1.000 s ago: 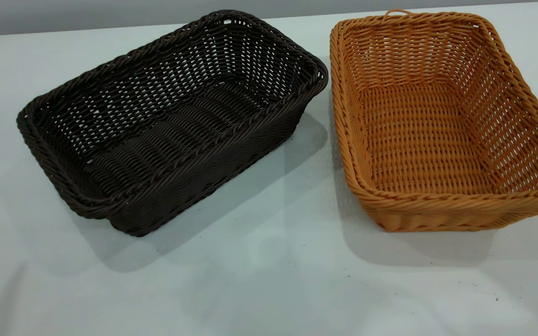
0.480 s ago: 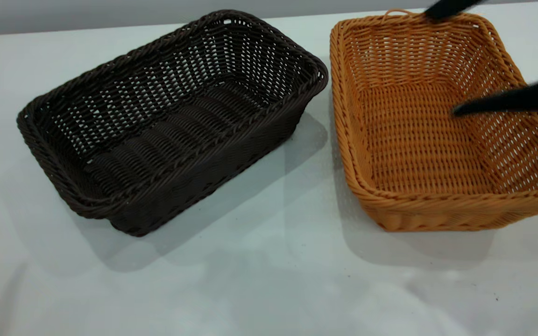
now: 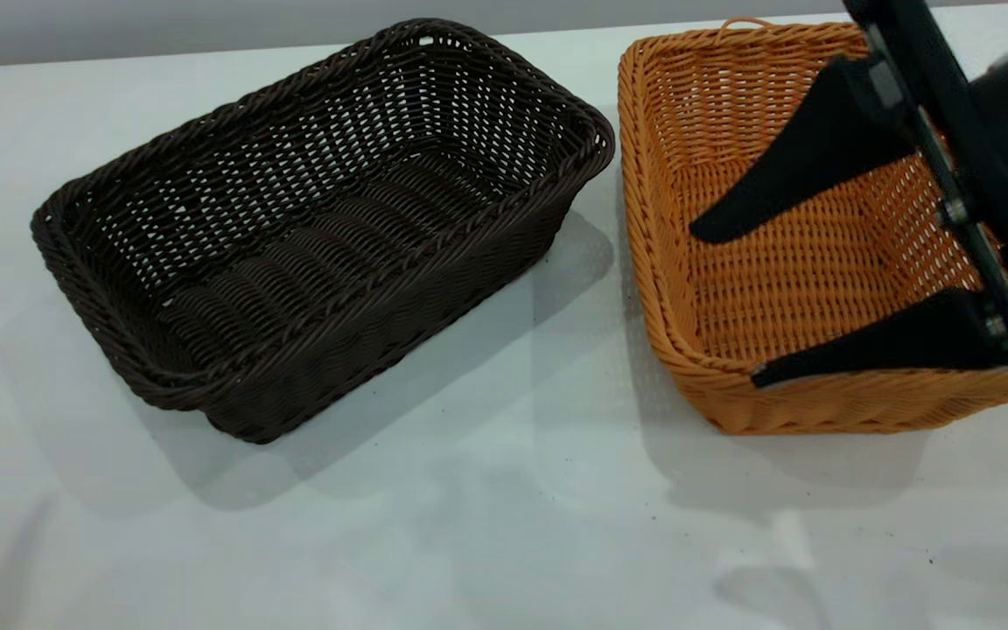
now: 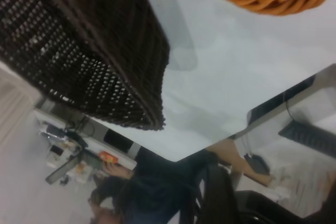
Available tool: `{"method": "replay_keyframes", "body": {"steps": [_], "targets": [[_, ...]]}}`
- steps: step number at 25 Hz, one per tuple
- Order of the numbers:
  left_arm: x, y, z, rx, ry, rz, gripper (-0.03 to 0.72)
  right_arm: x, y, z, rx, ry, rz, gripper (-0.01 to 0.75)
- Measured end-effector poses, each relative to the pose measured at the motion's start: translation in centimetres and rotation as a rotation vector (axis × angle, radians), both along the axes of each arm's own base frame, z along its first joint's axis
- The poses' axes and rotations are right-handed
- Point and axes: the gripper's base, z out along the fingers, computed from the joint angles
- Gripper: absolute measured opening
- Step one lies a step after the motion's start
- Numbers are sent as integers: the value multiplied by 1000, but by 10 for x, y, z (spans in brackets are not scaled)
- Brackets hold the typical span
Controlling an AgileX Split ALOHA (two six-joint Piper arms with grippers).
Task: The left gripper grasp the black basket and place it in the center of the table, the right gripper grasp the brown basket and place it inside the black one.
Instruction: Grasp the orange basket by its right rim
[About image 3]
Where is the orange wicker basket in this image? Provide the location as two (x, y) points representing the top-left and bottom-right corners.
(616, 16), (1008, 437)

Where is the black wicker basket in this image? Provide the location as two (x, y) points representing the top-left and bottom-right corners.
(30, 17), (617, 445)

